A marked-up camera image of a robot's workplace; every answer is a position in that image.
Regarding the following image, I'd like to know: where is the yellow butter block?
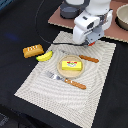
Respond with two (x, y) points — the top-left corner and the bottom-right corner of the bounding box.
(62, 61), (82, 71)

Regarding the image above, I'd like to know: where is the knife with wooden handle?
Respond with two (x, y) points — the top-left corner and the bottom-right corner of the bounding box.
(59, 48), (100, 64)

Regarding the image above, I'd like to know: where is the woven beige placemat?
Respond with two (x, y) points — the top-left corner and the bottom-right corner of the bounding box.
(15, 31), (116, 128)

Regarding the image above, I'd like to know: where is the yellow toy banana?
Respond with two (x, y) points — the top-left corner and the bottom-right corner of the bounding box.
(36, 50), (53, 61)

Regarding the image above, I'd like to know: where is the pink mat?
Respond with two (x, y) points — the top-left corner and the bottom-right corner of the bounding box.
(48, 0), (128, 42)

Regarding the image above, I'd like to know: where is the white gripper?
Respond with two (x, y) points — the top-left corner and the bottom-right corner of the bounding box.
(73, 10), (113, 45)

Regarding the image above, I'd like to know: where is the toy bread loaf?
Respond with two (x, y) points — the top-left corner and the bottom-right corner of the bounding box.
(23, 44), (44, 58)

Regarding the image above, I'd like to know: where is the cream bowl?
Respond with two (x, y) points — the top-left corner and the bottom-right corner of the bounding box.
(116, 4), (128, 31)

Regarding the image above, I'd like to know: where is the fork with wooden handle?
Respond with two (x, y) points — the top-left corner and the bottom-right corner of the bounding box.
(46, 71), (86, 89)

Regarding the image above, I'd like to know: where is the round wooden plate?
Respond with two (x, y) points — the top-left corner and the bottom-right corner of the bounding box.
(57, 55), (84, 79)

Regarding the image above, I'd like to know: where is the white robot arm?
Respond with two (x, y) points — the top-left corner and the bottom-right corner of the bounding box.
(64, 0), (113, 45)

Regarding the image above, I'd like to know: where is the left grey pot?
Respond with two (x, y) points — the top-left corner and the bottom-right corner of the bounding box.
(60, 3), (79, 19)

